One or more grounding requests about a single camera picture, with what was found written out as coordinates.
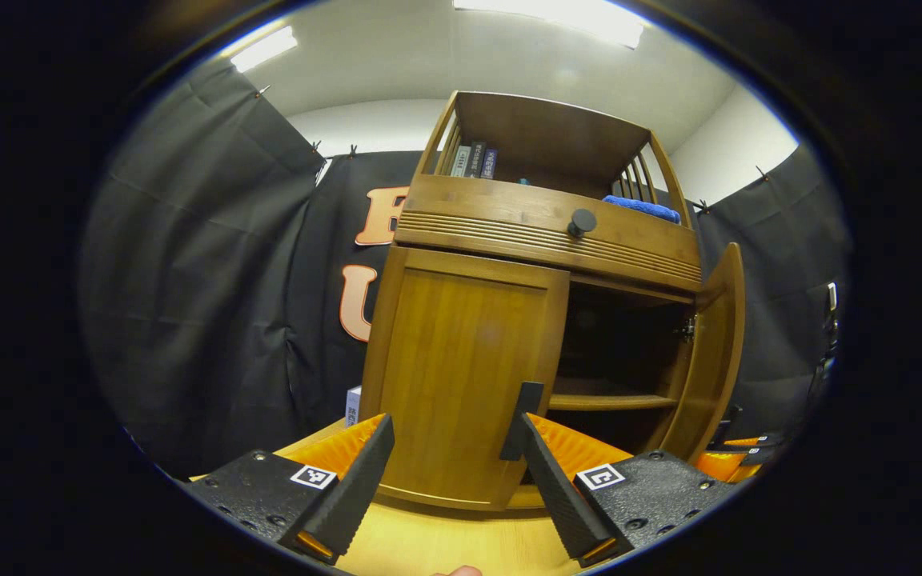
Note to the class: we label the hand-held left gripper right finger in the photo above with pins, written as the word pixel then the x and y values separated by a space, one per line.
pixel 557 496

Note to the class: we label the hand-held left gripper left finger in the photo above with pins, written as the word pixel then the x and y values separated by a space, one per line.
pixel 357 496

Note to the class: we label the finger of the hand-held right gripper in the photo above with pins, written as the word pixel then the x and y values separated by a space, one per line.
pixel 761 440
pixel 729 466

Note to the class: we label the wooden shoe cabinet door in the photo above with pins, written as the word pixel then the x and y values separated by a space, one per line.
pixel 713 360
pixel 461 352

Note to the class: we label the wooden double-door shoe cabinet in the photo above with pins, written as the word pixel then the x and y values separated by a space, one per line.
pixel 541 128

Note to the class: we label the white book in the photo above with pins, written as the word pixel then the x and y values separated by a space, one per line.
pixel 353 406

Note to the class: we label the blue towel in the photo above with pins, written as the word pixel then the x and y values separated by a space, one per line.
pixel 641 209

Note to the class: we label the black backdrop cloth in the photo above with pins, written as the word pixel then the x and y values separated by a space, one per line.
pixel 205 280

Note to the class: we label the wooden drawer with black knob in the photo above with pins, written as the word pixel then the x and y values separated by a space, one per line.
pixel 493 208

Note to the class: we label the dark blue book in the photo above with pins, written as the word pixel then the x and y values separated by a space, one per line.
pixel 490 164

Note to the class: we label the grey book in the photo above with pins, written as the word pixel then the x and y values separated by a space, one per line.
pixel 460 162

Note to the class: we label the small ceiling light panel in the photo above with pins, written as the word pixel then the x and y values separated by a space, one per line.
pixel 263 50

